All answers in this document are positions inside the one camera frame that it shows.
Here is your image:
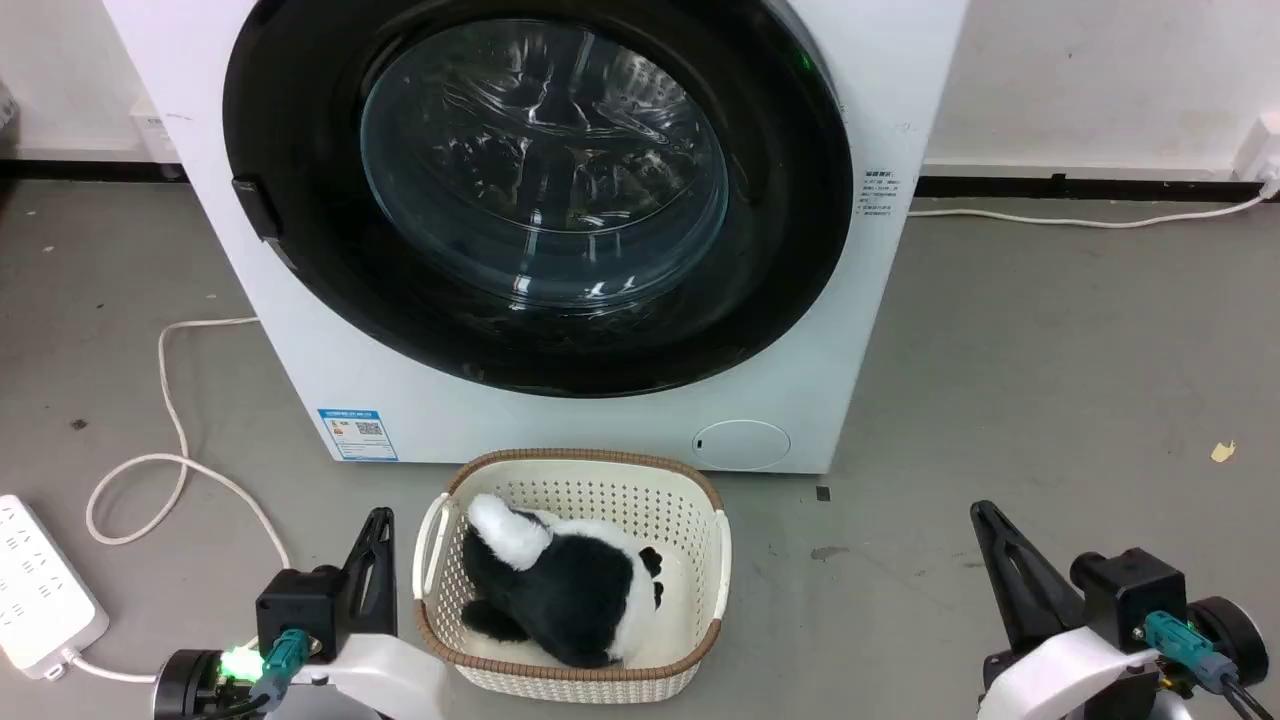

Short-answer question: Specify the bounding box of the white power strip cable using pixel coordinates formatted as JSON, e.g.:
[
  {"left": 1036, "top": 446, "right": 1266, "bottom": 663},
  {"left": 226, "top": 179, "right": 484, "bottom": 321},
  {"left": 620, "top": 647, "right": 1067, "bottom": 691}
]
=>
[{"left": 62, "top": 316, "right": 293, "bottom": 685}]

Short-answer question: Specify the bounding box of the white front-load washing machine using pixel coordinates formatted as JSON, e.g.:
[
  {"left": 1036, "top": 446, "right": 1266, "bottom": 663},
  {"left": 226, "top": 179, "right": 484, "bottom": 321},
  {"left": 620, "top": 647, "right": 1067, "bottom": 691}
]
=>
[{"left": 103, "top": 0, "right": 971, "bottom": 475}]

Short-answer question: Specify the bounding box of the black round glass washer door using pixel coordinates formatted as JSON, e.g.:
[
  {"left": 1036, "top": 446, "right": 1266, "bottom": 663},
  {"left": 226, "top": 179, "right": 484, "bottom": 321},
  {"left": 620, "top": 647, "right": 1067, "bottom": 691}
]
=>
[{"left": 222, "top": 0, "right": 855, "bottom": 399}]

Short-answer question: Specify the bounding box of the small printed text label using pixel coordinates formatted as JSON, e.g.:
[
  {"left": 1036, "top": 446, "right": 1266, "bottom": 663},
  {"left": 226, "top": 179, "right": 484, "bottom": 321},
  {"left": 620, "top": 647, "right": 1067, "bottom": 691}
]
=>
[{"left": 863, "top": 168, "right": 905, "bottom": 220}]

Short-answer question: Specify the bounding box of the thin white wall cable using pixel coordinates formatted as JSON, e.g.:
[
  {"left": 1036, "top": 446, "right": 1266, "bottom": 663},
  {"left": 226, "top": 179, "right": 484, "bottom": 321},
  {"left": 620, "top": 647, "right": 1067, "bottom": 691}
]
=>
[{"left": 908, "top": 186, "right": 1280, "bottom": 230}]

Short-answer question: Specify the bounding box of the blue energy label sticker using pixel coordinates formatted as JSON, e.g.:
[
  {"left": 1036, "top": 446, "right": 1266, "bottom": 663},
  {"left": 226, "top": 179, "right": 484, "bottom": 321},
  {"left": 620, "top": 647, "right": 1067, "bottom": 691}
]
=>
[{"left": 317, "top": 407, "right": 399, "bottom": 463}]

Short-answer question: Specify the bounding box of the teal plug gripper cable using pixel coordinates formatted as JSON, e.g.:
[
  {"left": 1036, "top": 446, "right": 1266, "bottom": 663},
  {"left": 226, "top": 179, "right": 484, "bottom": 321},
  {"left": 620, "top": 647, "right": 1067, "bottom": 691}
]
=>
[
  {"left": 1143, "top": 611, "right": 1280, "bottom": 720},
  {"left": 196, "top": 628, "right": 313, "bottom": 720}
]

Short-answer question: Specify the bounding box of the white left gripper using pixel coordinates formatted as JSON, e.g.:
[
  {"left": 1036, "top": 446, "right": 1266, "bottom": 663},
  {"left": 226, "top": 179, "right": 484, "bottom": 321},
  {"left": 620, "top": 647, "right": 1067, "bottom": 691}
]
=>
[{"left": 268, "top": 507, "right": 453, "bottom": 720}]

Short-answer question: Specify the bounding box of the teal plug right gripper cable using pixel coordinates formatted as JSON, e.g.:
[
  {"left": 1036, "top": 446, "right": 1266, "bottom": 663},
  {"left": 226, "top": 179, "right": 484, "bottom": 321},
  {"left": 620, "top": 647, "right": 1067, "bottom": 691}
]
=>
[{"left": 1143, "top": 611, "right": 1280, "bottom": 720}]

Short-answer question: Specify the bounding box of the cream plastic laundry basket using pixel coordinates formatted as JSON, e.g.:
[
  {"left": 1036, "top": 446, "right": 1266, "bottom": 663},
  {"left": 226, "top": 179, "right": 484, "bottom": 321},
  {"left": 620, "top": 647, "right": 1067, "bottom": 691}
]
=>
[{"left": 412, "top": 448, "right": 733, "bottom": 705}]

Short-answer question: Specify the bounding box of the round white filter cover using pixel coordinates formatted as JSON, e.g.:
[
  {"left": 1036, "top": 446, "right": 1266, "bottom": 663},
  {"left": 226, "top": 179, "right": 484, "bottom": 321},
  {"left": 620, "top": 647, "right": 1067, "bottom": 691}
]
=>
[{"left": 692, "top": 419, "right": 792, "bottom": 471}]

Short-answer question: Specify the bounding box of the white wall socket box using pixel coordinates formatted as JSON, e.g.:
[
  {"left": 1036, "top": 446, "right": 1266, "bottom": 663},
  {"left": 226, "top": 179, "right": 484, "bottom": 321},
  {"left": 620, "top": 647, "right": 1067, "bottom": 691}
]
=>
[{"left": 128, "top": 98, "right": 182, "bottom": 164}]

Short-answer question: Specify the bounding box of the black and white panda plush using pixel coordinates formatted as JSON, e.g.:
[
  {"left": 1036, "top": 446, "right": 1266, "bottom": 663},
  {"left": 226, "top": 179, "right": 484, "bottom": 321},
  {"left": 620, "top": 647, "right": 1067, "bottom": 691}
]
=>
[{"left": 460, "top": 493, "right": 666, "bottom": 670}]

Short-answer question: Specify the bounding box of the white power strip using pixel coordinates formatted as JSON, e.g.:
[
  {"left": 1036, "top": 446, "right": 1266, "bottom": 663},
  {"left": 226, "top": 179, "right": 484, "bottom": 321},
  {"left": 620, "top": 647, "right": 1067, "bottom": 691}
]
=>
[{"left": 0, "top": 494, "right": 110, "bottom": 681}]

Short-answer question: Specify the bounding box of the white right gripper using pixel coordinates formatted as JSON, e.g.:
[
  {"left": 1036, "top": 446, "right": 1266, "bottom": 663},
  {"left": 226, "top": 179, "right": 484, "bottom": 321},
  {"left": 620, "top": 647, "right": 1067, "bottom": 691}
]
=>
[{"left": 970, "top": 500, "right": 1171, "bottom": 720}]

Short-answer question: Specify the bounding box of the teal plug left gripper cable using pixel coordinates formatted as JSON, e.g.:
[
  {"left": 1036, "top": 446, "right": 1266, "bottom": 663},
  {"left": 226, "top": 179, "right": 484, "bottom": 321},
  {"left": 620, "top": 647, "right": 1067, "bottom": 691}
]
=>
[{"left": 196, "top": 628, "right": 313, "bottom": 720}]

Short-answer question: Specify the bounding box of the white wall plug adapter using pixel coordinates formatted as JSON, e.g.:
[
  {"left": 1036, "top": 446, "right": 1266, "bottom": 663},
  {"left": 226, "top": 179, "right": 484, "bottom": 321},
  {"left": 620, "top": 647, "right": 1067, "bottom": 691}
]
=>
[{"left": 1233, "top": 112, "right": 1280, "bottom": 187}]

